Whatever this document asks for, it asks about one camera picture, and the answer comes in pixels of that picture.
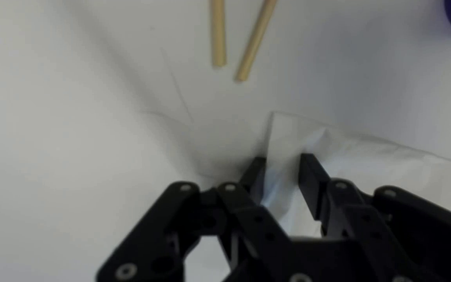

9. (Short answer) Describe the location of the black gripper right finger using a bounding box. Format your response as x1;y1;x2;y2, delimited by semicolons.
297;153;451;282

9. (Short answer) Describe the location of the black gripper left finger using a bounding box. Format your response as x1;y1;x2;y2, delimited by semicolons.
97;156;293;282

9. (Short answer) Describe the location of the white paper towel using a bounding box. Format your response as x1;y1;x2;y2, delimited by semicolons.
258;110;451;242

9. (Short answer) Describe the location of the wooden chopstick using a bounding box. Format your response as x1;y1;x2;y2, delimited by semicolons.
233;0;279;85
208;0;228;70

